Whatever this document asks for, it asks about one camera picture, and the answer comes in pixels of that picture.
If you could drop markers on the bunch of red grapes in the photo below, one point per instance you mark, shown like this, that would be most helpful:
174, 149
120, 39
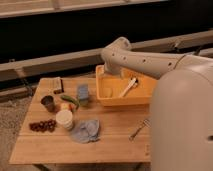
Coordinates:
42, 126

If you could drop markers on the dark metal cup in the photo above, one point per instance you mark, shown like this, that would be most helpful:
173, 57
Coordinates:
48, 103

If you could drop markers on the yellow plastic tray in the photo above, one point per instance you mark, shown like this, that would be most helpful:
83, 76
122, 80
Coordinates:
139, 94

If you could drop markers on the brown chocolate bar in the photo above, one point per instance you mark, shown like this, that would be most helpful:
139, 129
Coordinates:
58, 85

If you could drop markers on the small yellow block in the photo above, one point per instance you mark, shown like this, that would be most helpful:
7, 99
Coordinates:
65, 106

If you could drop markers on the crumpled blue cloth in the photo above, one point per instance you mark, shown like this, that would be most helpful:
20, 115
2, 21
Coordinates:
86, 131

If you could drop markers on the white paper cup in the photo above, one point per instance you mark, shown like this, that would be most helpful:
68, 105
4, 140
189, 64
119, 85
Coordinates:
65, 119

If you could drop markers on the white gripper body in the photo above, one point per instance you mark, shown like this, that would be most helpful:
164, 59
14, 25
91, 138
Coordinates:
112, 69

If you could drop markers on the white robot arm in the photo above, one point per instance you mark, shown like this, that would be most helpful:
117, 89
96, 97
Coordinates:
181, 108

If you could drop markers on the white spatula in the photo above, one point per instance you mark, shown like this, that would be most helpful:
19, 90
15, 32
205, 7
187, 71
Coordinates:
131, 84

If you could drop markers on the green pepper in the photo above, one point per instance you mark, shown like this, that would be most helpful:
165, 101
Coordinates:
70, 99

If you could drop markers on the metal fork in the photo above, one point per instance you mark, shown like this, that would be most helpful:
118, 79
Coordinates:
145, 123

